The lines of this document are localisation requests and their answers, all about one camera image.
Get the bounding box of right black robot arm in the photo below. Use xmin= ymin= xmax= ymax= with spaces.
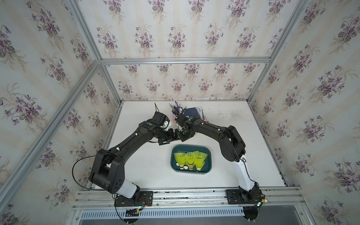
xmin=175 ymin=113 xmax=265 ymax=203

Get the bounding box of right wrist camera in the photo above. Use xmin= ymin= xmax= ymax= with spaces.
xmin=175 ymin=113 xmax=189 ymax=126

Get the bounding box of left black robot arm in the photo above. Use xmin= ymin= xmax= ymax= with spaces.
xmin=90 ymin=112 xmax=179 ymax=202

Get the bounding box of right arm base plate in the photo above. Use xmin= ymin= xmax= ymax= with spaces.
xmin=226 ymin=187 xmax=265 ymax=206

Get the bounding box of yellow shuttlecock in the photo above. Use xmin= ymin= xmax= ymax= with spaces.
xmin=194 ymin=151 xmax=208 ymax=172
xmin=174 ymin=152 xmax=186 ymax=170
xmin=186 ymin=152 xmax=196 ymax=171

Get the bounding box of dark teal storage tray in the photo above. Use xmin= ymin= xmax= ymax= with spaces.
xmin=170 ymin=144 xmax=212 ymax=174

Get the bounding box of dark blue book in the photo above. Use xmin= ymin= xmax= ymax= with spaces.
xmin=183 ymin=107 xmax=201 ymax=118

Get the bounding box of aluminium front rail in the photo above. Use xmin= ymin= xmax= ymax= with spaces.
xmin=71 ymin=187 xmax=306 ymax=210

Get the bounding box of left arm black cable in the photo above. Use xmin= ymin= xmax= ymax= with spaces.
xmin=71 ymin=154 xmax=109 ymax=190

